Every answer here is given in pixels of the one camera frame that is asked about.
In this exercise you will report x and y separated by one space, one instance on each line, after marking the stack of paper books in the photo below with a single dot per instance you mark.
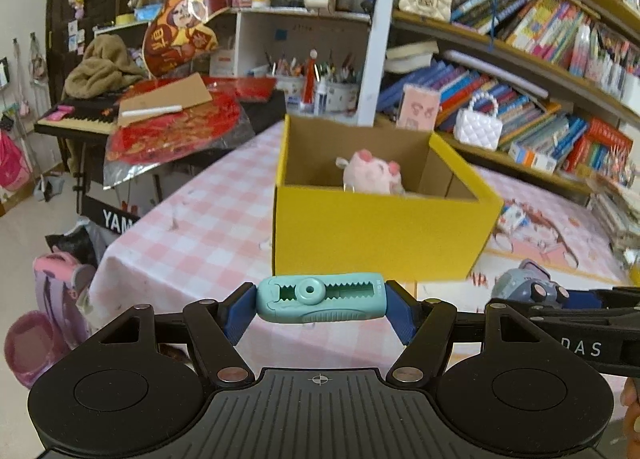
617 209

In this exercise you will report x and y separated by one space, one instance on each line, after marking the red gold fortune poster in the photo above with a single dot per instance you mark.
179 33

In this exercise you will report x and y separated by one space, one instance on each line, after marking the red decorative paper sheets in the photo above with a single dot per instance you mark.
240 109

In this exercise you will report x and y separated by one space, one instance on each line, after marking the white storage shelf unit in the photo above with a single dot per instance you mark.
277 42

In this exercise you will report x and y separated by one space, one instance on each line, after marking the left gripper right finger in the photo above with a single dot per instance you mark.
425 329

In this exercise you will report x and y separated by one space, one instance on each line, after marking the white quilted mini handbag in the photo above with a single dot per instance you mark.
478 129

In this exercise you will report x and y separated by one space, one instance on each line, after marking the brown cardboard sheet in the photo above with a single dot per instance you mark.
165 97

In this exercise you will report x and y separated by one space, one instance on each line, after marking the brown plush blanket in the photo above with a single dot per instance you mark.
105 67

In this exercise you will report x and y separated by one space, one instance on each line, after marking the pink pig plush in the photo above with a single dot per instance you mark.
365 173

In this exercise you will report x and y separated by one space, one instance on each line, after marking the grey blue toy car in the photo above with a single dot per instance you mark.
530 283

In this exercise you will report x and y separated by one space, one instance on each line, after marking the pink backpack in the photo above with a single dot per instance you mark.
61 280

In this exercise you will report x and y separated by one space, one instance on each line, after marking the pink cylindrical canister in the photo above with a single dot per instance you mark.
419 107

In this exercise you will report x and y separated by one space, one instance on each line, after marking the yellow cardboard box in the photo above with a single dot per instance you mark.
434 231

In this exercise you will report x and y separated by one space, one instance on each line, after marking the wooden bookshelf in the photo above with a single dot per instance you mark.
559 83

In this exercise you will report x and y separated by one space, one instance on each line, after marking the teal utility knife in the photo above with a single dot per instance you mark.
321 298

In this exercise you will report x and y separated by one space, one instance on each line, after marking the orange white medicine box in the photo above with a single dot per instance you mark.
533 159

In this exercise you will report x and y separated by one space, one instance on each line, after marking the electric keyboard piano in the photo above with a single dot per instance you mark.
80 117

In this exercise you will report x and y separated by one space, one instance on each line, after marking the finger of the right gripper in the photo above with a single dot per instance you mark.
584 300

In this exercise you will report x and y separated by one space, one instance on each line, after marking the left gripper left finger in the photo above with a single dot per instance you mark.
215 328

